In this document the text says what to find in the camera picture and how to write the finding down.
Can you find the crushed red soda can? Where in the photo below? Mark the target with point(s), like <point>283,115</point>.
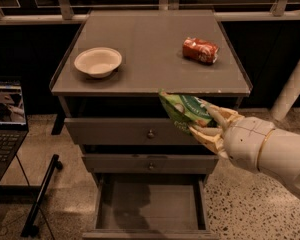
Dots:
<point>200,50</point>

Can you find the top grey drawer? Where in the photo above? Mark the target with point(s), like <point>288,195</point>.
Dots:
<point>126,131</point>

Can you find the black stand leg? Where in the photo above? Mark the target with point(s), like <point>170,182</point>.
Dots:
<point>29,228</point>

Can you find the bottom grey open drawer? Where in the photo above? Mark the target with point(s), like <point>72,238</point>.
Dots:
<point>150,207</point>

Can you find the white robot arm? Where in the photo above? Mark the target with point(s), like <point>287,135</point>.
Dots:
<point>280,159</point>

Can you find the green rice chip bag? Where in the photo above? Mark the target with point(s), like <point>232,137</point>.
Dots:
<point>185,110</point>

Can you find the metal window railing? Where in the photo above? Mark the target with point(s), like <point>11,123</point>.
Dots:
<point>150,7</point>

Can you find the black laptop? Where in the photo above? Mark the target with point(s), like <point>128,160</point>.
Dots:
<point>13,120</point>

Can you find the middle grey drawer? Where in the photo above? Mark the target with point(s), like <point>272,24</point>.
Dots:
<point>146,163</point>

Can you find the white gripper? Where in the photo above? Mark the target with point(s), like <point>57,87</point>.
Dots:
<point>247,139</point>

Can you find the white paper bowl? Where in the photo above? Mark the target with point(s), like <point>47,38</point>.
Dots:
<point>98,62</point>

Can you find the grey drawer cabinet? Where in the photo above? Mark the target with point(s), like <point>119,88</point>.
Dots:
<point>150,43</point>

